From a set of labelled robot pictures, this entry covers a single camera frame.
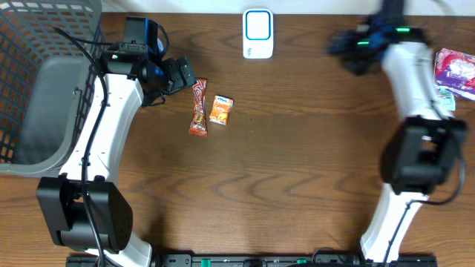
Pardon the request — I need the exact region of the orange tissue pack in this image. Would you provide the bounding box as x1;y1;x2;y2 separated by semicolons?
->
209;96;234;125

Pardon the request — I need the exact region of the dark grey plastic basket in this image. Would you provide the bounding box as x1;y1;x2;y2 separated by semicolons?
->
1;0;105;177

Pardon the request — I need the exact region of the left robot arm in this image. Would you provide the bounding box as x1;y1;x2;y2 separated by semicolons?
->
36;43;197;266

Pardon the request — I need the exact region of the teal snack wrapper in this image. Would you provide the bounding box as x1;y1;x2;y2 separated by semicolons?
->
435;86;456;112

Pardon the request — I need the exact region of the red purple noodle packet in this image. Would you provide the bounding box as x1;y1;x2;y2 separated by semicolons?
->
434;48;474;101

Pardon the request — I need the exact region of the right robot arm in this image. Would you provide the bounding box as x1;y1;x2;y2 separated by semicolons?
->
327;25;468;266

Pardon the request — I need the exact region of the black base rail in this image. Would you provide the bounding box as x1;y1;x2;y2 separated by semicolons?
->
65;251;439;267

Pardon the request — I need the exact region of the red Top chocolate bar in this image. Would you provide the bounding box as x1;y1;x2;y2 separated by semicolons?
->
189;79;208;136

